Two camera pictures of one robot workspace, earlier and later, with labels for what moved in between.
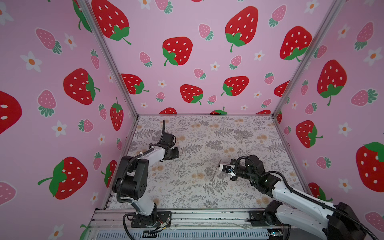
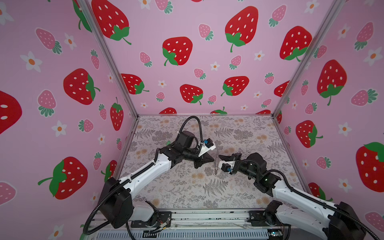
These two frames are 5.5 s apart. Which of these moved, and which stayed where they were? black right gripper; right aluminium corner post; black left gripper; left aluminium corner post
Moved: black left gripper; black right gripper
Stayed: right aluminium corner post; left aluminium corner post
